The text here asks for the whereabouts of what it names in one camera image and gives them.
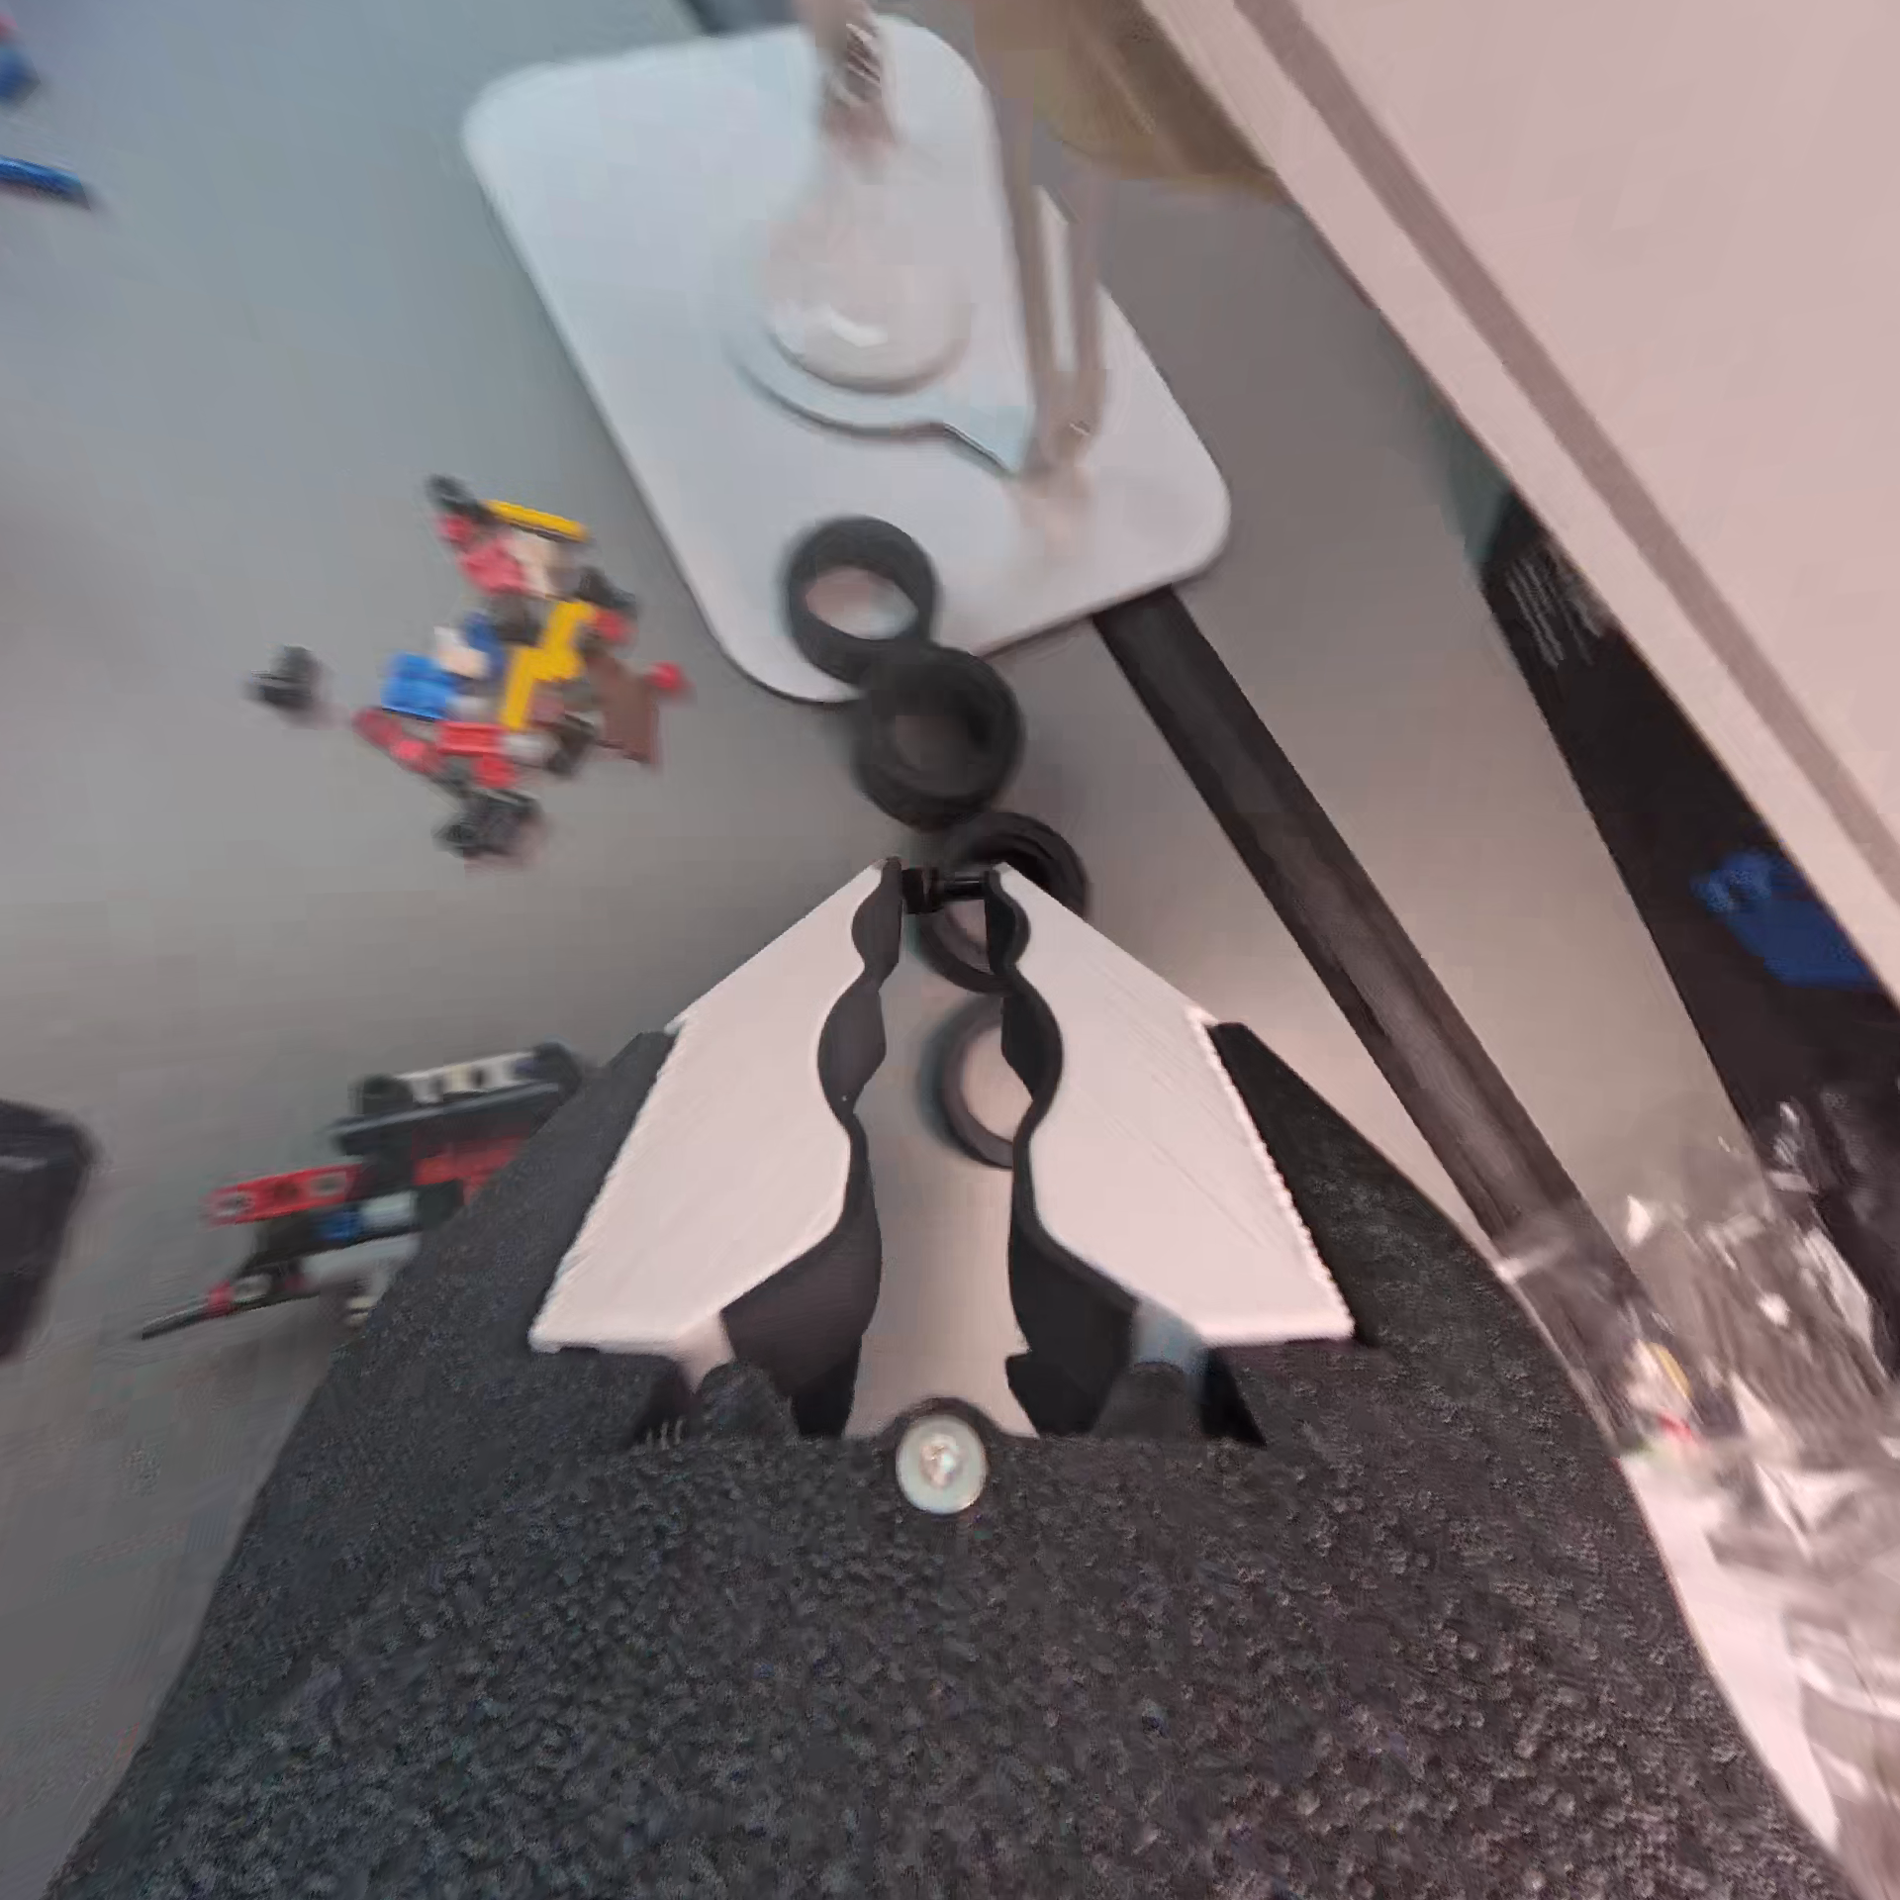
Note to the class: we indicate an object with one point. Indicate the toy brick car chassis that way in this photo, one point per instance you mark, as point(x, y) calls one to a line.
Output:
point(401, 1157)

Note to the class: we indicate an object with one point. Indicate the pile of colourful toy bricks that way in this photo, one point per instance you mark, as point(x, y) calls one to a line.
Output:
point(504, 667)

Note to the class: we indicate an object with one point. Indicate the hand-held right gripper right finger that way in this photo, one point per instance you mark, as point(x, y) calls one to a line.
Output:
point(1174, 1174)

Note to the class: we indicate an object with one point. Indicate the clear plastic cone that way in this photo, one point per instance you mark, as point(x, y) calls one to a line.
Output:
point(870, 282)

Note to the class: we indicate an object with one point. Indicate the blue toy brick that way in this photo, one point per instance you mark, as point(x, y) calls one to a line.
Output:
point(43, 178)

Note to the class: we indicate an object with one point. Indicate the black toy connector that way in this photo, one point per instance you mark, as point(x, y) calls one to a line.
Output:
point(284, 679)

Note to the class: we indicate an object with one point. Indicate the black rubber tire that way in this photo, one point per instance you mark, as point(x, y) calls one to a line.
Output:
point(942, 771)
point(1052, 870)
point(812, 615)
point(950, 1120)

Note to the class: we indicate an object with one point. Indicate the black toy axle piece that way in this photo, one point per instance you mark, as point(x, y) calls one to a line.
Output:
point(950, 886)

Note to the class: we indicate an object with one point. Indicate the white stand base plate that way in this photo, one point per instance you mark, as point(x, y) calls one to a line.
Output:
point(625, 223)

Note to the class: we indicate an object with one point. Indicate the clear plastic bag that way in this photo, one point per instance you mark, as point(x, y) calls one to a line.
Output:
point(1751, 1484)

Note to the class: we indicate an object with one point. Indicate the white stand pole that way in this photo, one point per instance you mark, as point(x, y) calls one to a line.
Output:
point(1052, 296)

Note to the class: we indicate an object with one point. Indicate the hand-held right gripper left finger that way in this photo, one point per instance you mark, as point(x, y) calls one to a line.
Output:
point(712, 1174)

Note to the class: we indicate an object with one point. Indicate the black printed box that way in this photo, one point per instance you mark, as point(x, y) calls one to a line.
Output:
point(1662, 771)

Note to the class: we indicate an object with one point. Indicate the black box-shaped object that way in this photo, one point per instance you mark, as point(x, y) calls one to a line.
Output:
point(37, 1232)

